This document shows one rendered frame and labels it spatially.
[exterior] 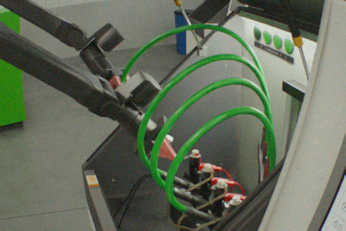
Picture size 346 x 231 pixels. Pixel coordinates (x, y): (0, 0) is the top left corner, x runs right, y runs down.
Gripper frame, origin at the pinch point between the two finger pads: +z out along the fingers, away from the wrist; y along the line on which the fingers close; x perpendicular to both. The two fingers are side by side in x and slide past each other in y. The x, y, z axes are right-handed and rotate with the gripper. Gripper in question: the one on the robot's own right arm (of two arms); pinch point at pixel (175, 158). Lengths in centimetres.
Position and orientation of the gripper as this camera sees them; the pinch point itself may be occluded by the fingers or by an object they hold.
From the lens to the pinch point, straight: 103.8
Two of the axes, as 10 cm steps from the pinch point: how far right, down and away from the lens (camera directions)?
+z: 7.0, 6.6, 2.8
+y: 7.1, -6.7, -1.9
